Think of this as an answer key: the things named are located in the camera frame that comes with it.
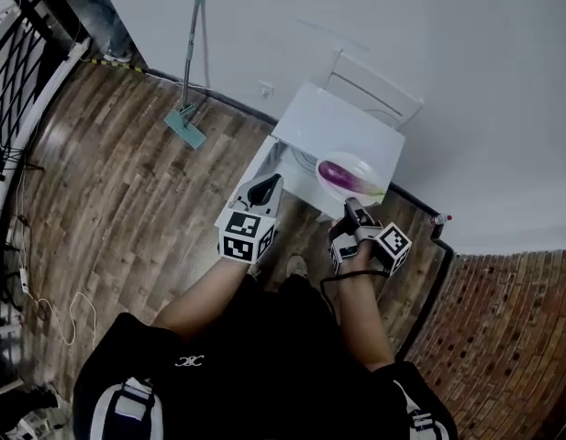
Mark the black tripod stand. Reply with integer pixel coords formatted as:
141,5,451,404
0,146,46,183

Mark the white plate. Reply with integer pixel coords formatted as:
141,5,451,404
315,151,386,208

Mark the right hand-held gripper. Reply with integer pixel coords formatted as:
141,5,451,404
328,195,414,279

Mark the person's shoe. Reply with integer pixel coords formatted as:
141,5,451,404
285,254,310,281

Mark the white floor cable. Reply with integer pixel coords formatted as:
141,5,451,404
15,162,98,347

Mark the person's left forearm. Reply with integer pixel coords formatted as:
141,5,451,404
151,257,252,341

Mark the person's black shirt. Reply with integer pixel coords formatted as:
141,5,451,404
72,272,459,440

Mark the person's right forearm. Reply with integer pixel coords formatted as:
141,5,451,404
335,270,396,372

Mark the black metal railing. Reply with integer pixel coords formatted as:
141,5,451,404
0,0,94,302

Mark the purple eggplant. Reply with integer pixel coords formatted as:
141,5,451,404
318,159,387,197

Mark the white microwave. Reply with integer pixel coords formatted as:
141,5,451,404
227,82,406,223

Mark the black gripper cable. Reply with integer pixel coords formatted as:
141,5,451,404
319,269,390,325

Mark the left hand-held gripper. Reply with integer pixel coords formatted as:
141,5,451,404
213,172,284,266

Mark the small white table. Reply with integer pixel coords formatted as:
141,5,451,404
259,171,338,224

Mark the yellow black striped cable cover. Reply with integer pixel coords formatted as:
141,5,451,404
90,57,149,75

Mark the black white shoulder strap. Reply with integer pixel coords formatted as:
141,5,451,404
392,380,456,440
88,376,165,440

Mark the teal flat mop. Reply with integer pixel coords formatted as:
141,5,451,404
163,0,208,152

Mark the person's right hand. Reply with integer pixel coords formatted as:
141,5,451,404
327,219,381,275

